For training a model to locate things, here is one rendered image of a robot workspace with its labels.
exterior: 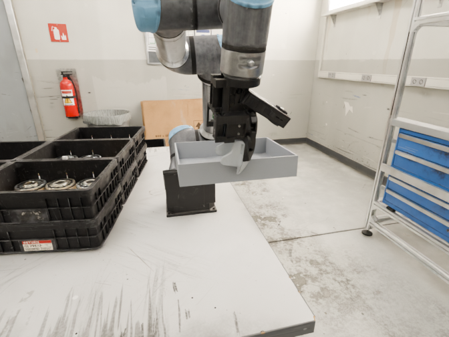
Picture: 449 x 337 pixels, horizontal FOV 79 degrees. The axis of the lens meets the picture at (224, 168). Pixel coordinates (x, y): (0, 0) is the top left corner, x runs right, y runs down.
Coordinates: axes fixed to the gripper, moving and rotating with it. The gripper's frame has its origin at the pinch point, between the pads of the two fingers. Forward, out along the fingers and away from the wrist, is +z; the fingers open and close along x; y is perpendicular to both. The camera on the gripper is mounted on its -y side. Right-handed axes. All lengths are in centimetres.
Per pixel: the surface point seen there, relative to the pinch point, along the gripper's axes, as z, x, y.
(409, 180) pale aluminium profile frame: 63, -52, -140
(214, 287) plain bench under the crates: 37.9, 4.1, 5.1
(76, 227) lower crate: 35, -25, 43
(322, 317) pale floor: 113, -10, -63
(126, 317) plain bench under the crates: 37.2, 6.9, 28.5
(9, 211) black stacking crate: 30, -30, 62
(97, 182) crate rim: 24, -33, 36
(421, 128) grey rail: 32, -63, -142
